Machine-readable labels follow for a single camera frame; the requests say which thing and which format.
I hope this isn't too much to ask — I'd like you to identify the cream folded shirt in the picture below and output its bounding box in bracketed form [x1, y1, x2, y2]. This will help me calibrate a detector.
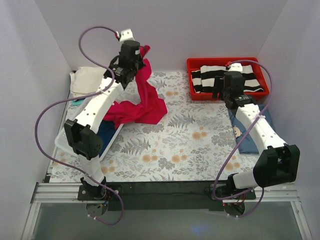
[69, 66, 106, 97]

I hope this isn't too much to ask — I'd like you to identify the black white striped shirt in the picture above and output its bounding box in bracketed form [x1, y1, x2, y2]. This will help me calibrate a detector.
[191, 65, 264, 93]

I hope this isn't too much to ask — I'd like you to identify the red plastic tray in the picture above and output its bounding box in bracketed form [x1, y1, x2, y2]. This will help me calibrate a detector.
[186, 57, 270, 101]

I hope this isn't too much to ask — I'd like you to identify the white plastic laundry basket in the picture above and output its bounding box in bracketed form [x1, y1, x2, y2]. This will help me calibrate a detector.
[54, 101, 124, 159]

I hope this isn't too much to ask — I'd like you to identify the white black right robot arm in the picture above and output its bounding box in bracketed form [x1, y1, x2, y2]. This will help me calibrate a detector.
[213, 71, 300, 199]

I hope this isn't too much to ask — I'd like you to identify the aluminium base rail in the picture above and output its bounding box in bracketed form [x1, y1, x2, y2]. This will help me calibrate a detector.
[22, 181, 312, 240]

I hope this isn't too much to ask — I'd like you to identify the grey blue folded shirt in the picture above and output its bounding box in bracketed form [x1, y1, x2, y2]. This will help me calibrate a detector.
[228, 103, 275, 154]

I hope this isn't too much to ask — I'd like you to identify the navy blue shirt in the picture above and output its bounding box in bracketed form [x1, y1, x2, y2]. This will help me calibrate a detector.
[97, 120, 117, 157]

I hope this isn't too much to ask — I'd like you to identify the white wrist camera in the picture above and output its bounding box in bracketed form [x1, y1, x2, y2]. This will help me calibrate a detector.
[117, 28, 135, 43]
[226, 62, 243, 73]

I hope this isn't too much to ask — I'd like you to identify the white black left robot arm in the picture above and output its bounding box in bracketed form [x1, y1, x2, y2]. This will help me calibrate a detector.
[64, 40, 144, 200]

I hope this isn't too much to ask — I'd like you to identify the floral patterned table mat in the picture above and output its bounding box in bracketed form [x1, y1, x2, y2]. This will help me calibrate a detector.
[49, 71, 260, 183]

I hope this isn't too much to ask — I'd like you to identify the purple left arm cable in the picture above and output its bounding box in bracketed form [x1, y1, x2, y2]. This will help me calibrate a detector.
[34, 25, 125, 225]

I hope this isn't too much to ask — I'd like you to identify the teal folded shirt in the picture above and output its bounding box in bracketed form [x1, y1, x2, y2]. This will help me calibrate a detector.
[71, 99, 84, 106]

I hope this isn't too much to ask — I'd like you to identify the crimson red t shirt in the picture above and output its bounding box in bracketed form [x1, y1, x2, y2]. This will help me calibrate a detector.
[103, 45, 168, 128]

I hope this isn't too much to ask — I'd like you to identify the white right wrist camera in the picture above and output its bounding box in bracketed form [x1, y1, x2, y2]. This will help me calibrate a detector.
[226, 62, 243, 73]

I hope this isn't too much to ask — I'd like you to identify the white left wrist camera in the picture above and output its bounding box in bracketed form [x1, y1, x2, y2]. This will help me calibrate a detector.
[117, 28, 135, 43]

